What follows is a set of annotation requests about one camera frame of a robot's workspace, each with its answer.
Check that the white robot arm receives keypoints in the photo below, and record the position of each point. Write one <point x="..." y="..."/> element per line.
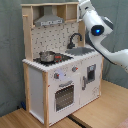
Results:
<point x="99" y="27"/>

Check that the wooden toy kitchen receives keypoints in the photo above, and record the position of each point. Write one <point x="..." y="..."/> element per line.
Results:
<point x="40" y="84"/>

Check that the black stovetop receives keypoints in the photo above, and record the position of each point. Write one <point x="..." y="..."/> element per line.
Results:
<point x="59" y="58"/>

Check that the red right stove knob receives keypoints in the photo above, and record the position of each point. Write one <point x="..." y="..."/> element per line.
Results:
<point x="74" y="69"/>

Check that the red stove knob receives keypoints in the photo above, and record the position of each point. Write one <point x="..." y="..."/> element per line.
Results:
<point x="56" y="75"/>
<point x="74" y="69"/>

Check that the red left stove knob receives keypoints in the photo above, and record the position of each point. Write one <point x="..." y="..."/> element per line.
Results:
<point x="56" y="75"/>

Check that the grey sink basin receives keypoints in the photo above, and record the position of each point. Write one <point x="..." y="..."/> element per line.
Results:
<point x="79" y="51"/>

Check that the black toy faucet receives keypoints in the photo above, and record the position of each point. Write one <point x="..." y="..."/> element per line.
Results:
<point x="72" y="41"/>

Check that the silver cooking pot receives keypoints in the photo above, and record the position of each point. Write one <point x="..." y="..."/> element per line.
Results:
<point x="47" y="56"/>

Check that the white cabinet door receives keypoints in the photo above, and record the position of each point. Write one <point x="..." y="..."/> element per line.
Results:
<point x="90" y="76"/>

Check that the oven door with window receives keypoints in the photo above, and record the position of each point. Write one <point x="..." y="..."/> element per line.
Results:
<point x="64" y="97"/>

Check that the grey range hood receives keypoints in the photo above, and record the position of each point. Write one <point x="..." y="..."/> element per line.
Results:
<point x="48" y="18"/>

